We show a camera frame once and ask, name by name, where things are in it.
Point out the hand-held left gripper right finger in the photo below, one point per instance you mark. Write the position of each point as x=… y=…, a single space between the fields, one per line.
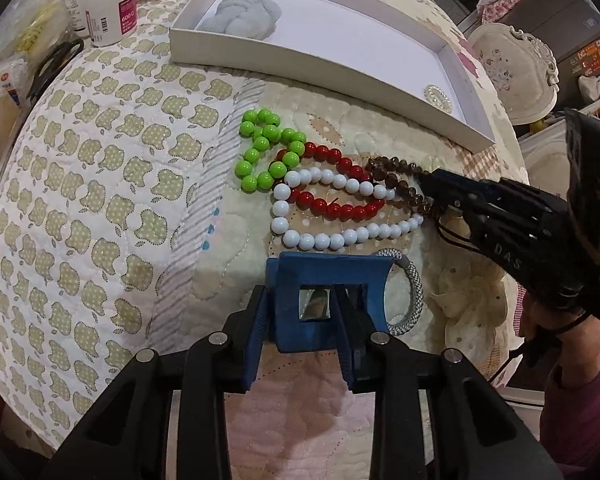
x=348 y=342

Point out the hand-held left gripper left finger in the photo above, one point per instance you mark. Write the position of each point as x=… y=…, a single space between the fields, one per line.
x=258 y=332

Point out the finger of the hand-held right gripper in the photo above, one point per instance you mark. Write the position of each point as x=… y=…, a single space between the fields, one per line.
x=455 y=207
x=460 y=182

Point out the blue hair claw clip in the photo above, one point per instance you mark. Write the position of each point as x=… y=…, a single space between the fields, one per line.
x=290 y=280

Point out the cream dotted scrunchie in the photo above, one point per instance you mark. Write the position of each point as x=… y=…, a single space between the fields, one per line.
x=470 y=305

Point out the white shallow cardboard box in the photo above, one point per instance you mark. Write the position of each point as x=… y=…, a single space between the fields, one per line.
x=360 y=45

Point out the person's right forearm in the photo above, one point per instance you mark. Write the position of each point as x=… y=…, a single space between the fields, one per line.
x=585 y=410

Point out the person's right hand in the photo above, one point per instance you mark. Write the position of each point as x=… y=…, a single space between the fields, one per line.
x=575 y=332

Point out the ornate white chair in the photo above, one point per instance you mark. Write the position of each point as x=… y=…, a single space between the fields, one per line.
x=510 y=70

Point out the grey refrigerator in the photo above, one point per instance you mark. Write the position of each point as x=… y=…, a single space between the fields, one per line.
x=587 y=55

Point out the pink floral cloth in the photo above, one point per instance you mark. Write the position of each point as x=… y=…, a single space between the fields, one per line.
x=505 y=2

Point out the quilted patterned tablecloth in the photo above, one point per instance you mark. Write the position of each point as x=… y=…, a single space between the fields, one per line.
x=105 y=210

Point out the light blue scrunchie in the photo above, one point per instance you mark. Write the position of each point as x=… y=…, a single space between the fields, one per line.
x=240 y=15

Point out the black scissors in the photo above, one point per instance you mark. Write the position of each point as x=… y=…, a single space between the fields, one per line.
x=55 y=67

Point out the white printed packet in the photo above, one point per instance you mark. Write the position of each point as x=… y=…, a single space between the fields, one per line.
x=2 y=90

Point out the white bottle with pink label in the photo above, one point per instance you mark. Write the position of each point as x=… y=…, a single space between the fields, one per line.
x=111 y=5

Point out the yellow patterned packet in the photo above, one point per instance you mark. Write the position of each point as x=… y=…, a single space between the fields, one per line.
x=35 y=25

